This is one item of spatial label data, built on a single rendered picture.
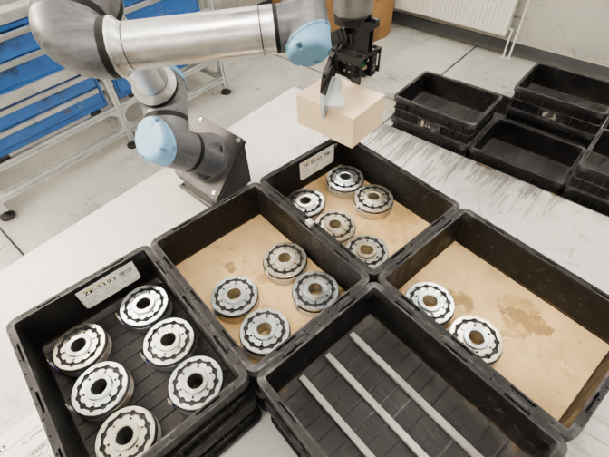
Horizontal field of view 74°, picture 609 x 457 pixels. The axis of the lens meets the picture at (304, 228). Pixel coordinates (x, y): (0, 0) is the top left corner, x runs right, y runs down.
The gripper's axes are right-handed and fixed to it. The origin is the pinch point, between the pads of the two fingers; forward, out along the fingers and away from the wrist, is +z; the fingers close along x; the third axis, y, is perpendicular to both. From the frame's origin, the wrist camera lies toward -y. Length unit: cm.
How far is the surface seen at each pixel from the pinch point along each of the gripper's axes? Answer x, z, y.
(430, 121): 87, 56, -13
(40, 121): -20, 71, -185
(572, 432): -29, 16, 67
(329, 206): -6.5, 26.8, 2.5
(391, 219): -0.5, 26.6, 18.0
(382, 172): 7.2, 20.4, 9.6
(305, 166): -4.0, 19.9, -7.7
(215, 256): -37.2, 26.9, -8.9
